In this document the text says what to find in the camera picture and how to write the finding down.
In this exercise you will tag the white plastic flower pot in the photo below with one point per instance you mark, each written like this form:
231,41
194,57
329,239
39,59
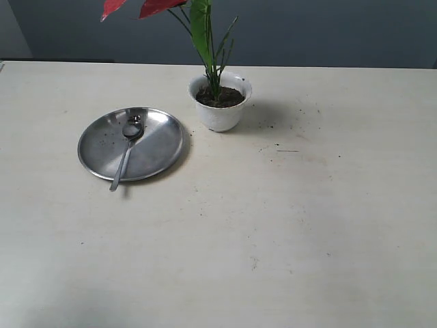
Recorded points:
221,119

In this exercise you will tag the dark soil in pot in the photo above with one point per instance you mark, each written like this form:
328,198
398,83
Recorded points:
227,97

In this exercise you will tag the red artificial anthurium flower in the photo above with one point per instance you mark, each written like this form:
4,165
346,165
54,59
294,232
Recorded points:
196,18

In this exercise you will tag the round stainless steel plate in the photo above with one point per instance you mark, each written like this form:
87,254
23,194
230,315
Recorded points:
101,146

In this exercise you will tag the stainless steel spork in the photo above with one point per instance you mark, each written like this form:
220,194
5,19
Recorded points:
132,130

